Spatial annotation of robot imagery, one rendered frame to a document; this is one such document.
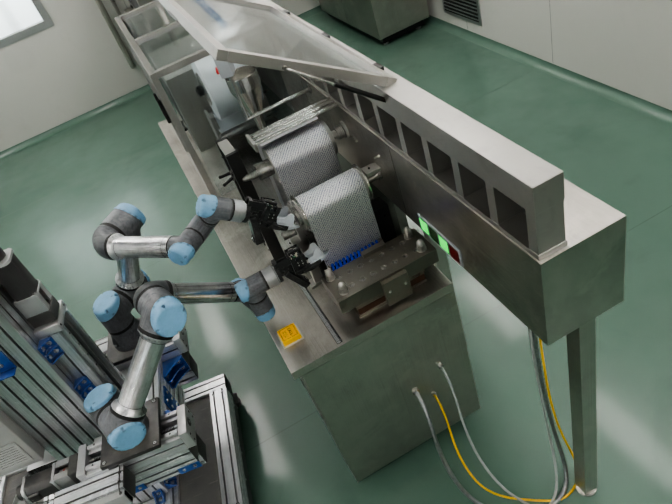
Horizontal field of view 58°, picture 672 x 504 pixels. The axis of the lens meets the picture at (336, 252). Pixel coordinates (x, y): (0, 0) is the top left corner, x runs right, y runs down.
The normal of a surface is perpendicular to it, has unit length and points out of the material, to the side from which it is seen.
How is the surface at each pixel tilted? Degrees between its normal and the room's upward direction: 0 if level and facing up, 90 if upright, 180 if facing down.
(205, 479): 0
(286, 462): 0
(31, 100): 90
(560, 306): 90
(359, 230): 90
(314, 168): 92
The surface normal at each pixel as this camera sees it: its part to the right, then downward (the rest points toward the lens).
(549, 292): 0.40, 0.50
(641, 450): -0.28, -0.72
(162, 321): 0.67, 0.23
